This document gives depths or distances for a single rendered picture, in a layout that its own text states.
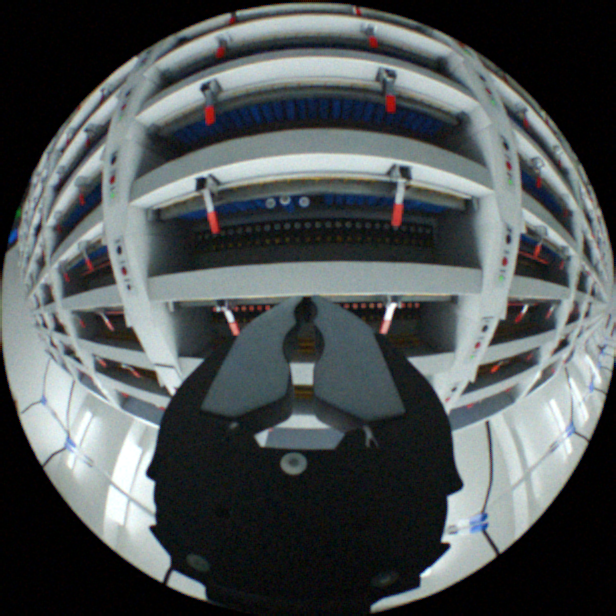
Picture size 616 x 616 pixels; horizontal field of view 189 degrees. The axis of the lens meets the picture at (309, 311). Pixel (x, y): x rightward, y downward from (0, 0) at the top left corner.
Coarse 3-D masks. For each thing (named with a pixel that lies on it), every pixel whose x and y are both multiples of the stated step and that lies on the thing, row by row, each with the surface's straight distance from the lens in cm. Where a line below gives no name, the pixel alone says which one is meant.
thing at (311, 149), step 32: (192, 160) 33; (224, 160) 30; (256, 160) 28; (288, 160) 28; (320, 160) 29; (352, 160) 29; (384, 160) 29; (416, 160) 31; (448, 160) 34; (160, 192) 37; (448, 192) 41; (480, 192) 40; (128, 224) 40; (160, 224) 47; (224, 224) 48; (448, 224) 51
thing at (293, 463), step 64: (192, 448) 6; (256, 448) 6; (384, 448) 6; (192, 512) 6; (256, 512) 5; (320, 512) 5; (384, 512) 5; (192, 576) 7; (256, 576) 6; (320, 576) 5; (384, 576) 6
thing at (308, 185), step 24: (240, 192) 35; (264, 192) 34; (288, 192) 33; (312, 192) 34; (336, 192) 34; (360, 192) 34; (384, 192) 35; (408, 192) 36; (432, 192) 39; (168, 216) 42
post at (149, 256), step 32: (128, 128) 47; (128, 160) 43; (160, 160) 50; (128, 192) 42; (128, 256) 43; (160, 256) 46; (192, 256) 56; (192, 320) 55; (160, 352) 50; (192, 352) 55
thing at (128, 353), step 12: (96, 336) 108; (108, 336) 107; (120, 336) 89; (132, 336) 81; (84, 348) 101; (96, 348) 86; (108, 348) 76; (120, 348) 69; (132, 348) 77; (120, 360) 71; (132, 360) 65; (144, 360) 60; (156, 372) 58
